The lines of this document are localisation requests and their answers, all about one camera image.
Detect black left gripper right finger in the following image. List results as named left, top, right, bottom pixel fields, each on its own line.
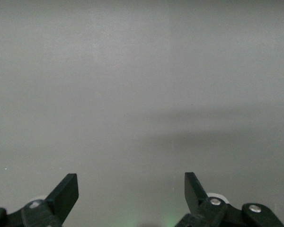
left=174, top=172, right=284, bottom=227

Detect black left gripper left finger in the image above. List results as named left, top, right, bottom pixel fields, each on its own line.
left=0, top=173, right=80, bottom=227

